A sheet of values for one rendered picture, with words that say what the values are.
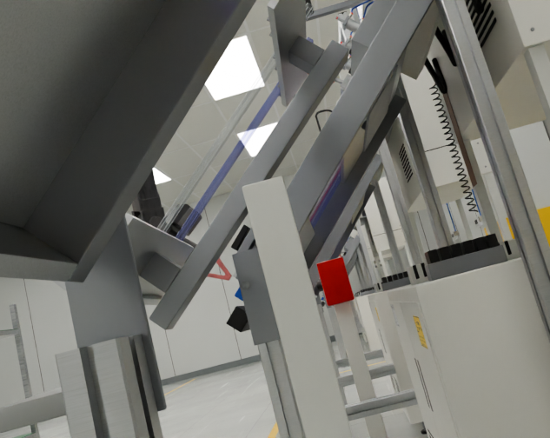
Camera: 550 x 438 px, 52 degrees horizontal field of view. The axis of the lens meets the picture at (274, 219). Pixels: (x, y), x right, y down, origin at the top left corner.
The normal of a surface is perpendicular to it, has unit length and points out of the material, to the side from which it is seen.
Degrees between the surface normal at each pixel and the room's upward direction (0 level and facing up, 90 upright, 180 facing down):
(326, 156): 90
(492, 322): 90
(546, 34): 90
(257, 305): 90
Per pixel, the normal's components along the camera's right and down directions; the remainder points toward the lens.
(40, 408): 0.17, -0.22
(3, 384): -0.12, -0.14
